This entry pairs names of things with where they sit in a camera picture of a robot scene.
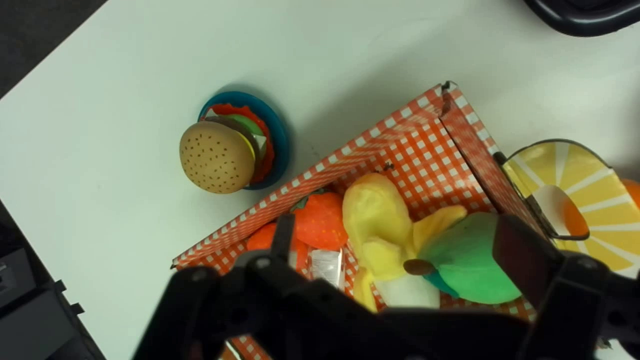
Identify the small blue plate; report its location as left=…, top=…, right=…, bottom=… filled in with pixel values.
left=195, top=88, right=294, bottom=193

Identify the orange plush toy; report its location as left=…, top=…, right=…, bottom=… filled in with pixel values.
left=245, top=190, right=350, bottom=270

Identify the red checked cardboard basket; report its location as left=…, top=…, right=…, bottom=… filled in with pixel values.
left=169, top=80, right=545, bottom=360

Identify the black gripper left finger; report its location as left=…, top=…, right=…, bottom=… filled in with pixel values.
left=268, top=213, right=295, bottom=270

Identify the yellow toy banana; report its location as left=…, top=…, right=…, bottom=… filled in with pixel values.
left=341, top=170, right=467, bottom=317

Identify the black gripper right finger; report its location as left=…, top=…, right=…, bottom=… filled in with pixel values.
left=492, top=215, right=568, bottom=322

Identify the green plush toy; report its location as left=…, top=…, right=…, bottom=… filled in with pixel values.
left=418, top=213, right=526, bottom=309

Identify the yellow citrus slice toy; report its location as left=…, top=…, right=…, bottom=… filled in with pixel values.
left=502, top=138, right=640, bottom=278

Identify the plush burger toy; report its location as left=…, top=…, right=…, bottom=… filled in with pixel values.
left=178, top=102, right=275, bottom=196

